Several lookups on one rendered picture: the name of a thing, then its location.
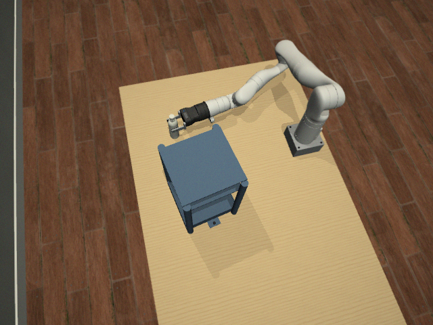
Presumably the blue shelving unit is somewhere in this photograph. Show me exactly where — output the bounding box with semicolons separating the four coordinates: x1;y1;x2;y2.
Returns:
158;124;249;234

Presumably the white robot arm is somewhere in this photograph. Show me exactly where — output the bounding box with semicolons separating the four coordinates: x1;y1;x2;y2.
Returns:
215;40;346;145

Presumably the grey cylinder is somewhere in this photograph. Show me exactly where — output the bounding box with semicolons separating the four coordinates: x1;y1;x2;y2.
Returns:
168;114;179;139

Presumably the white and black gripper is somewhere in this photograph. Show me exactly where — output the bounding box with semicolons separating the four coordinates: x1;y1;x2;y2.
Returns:
171;99;220;133

